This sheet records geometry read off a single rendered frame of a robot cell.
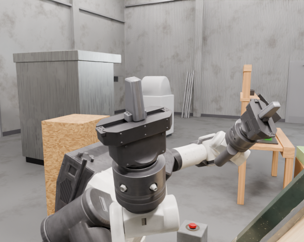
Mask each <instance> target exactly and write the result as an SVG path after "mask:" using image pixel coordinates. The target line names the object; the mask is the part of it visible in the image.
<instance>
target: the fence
mask: <svg viewBox="0 0 304 242"><path fill-rule="evenodd" d="M303 217H304V200H303V201H302V202H301V203H300V204H299V205H298V206H297V207H296V208H295V209H294V210H292V211H291V212H290V213H289V214H288V215H287V216H286V217H285V218H284V219H283V220H282V221H281V222H280V223H279V224H278V225H277V226H276V227H275V228H273V229H272V230H271V231H270V232H269V233H268V234H267V235H266V236H265V237H264V238H263V239H262V240H261V241H260V242H276V241H278V240H279V239H280V238H281V237H282V236H283V235H284V234H285V233H286V232H287V231H289V230H290V229H291V228H292V227H293V226H294V225H295V224H296V223H297V222H298V221H299V220H301V219H302V218H303Z"/></svg>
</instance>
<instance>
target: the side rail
mask: <svg viewBox="0 0 304 242"><path fill-rule="evenodd" d="M303 200H304V169H303V170H302V171H301V172H300V173H299V174H298V175H297V176H296V177H295V178H294V179H293V180H292V181H291V182H290V183H289V184H288V185H287V186H286V187H285V188H284V189H283V190H282V191H281V192H280V193H279V194H278V195H277V196H276V197H275V198H274V199H273V200H272V201H271V202H270V203H269V204H268V205H267V206H266V207H265V208H264V209H263V210H262V211H261V212H260V213H259V214H258V215H257V216H256V217H255V218H254V219H253V220H252V221H251V222H250V223H249V224H248V225H247V226H246V227H245V228H244V229H243V230H242V231H241V232H240V233H239V234H238V235H237V239H236V242H260V241H261V240H262V239H263V238H264V237H265V236H266V235H267V234H268V233H269V232H270V231H271V230H272V229H273V228H275V227H276V226H277V225H278V224H279V223H280V222H281V221H282V220H283V219H284V218H285V217H286V216H287V215H288V214H289V213H290V212H291V211H292V210H294V209H295V208H296V207H297V206H298V205H299V204H300V203H301V202H302V201H303Z"/></svg>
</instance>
